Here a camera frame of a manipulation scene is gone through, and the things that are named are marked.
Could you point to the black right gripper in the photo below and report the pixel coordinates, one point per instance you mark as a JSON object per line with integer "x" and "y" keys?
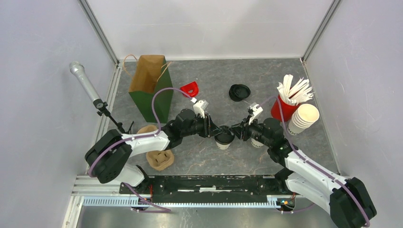
{"x": 241, "y": 129}

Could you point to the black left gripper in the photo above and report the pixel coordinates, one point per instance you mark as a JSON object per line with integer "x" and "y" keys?
{"x": 209, "y": 128}

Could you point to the white paper coffee cup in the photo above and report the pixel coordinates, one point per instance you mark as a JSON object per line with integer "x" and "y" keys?
{"x": 256, "y": 144}

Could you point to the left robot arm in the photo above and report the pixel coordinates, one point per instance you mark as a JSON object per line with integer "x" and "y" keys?
{"x": 108, "y": 157}

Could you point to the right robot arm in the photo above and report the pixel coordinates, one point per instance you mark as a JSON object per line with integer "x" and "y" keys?
{"x": 346, "y": 200}

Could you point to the stack of black lids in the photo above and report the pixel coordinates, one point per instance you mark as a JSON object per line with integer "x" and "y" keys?
{"x": 239, "y": 92}

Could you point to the red plastic cup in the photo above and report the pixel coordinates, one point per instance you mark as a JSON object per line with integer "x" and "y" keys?
{"x": 282, "y": 111}

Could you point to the brown cardboard cup carrier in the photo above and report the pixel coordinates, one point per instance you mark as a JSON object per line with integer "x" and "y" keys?
{"x": 158, "y": 160}

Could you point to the stack of white paper cups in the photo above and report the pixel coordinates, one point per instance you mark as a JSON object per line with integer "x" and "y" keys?
{"x": 302, "y": 118}

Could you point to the green paper bag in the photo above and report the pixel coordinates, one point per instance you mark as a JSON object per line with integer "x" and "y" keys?
{"x": 151, "y": 75}

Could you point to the silver microphone on stand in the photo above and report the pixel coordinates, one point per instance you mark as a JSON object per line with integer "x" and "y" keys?
{"x": 78, "y": 71}

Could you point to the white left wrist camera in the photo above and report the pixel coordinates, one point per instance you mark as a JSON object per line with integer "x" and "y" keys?
{"x": 199, "y": 107}

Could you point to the red plastic ring tool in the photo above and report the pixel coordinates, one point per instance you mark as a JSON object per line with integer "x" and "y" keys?
{"x": 190, "y": 89}

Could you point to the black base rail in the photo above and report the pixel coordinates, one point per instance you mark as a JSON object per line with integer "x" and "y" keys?
{"x": 215, "y": 189}

